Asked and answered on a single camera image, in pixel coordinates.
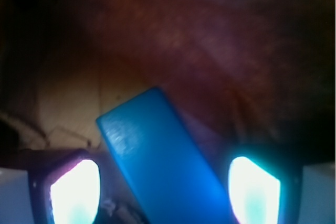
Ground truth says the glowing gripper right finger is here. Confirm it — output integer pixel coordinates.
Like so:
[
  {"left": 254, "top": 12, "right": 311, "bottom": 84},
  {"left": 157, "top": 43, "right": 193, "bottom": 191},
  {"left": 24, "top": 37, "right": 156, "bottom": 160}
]
[{"left": 227, "top": 147, "right": 302, "bottom": 223}]

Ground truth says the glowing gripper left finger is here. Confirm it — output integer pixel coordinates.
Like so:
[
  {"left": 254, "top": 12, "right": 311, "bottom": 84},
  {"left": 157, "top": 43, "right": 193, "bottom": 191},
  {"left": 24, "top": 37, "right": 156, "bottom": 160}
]
[{"left": 28, "top": 150, "right": 101, "bottom": 223}]

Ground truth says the blue rectangular block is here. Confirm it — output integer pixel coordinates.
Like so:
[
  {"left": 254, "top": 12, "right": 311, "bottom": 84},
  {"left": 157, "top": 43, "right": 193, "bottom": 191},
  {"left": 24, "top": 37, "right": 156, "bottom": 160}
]
[{"left": 96, "top": 88, "right": 235, "bottom": 223}]

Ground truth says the brown paper lined bin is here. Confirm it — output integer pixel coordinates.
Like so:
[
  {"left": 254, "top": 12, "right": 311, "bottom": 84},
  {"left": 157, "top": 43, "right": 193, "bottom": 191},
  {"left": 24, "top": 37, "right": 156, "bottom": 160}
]
[{"left": 1, "top": 0, "right": 335, "bottom": 166}]

